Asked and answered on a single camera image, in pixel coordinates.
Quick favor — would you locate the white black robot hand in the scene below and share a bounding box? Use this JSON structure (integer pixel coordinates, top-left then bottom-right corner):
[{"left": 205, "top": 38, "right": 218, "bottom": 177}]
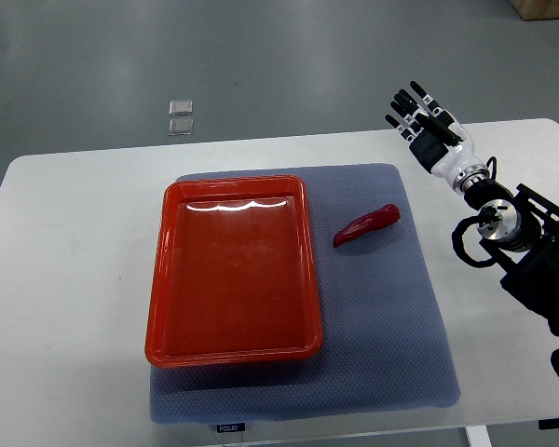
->
[{"left": 385, "top": 81, "right": 487, "bottom": 194}]

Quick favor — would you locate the red pepper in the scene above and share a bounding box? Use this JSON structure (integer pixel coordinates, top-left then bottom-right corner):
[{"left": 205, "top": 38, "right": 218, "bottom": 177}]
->
[{"left": 333, "top": 203, "right": 401, "bottom": 248}]

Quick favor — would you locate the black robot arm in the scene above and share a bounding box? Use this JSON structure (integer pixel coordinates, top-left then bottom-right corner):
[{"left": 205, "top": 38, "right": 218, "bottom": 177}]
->
[{"left": 385, "top": 82, "right": 559, "bottom": 337}]

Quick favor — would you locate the red plastic tray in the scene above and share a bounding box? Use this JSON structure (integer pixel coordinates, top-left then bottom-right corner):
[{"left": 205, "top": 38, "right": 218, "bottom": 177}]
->
[{"left": 144, "top": 175, "right": 323, "bottom": 368}]

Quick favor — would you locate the cardboard box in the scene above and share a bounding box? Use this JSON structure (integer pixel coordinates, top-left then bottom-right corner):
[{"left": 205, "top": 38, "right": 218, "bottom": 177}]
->
[{"left": 511, "top": 0, "right": 559, "bottom": 20}]

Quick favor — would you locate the blue-grey mesh mat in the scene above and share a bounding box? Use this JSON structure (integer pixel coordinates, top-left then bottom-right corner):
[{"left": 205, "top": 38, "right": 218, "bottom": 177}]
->
[{"left": 150, "top": 163, "right": 460, "bottom": 425}]

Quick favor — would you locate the upper floor plate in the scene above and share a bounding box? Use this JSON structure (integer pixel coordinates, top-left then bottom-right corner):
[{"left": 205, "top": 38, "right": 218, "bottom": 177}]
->
[{"left": 169, "top": 99, "right": 193, "bottom": 116}]

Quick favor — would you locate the white table leg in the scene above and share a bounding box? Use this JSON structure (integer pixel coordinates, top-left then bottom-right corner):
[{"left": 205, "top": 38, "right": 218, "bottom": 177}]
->
[{"left": 465, "top": 426, "right": 493, "bottom": 447}]

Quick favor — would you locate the black table controller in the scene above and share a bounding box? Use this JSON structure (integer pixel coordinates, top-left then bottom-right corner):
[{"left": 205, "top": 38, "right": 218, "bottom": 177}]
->
[{"left": 538, "top": 418, "right": 559, "bottom": 430}]

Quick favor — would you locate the black table label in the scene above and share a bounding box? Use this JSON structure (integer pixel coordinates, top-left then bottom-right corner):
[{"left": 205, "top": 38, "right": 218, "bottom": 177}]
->
[{"left": 216, "top": 423, "right": 246, "bottom": 434}]

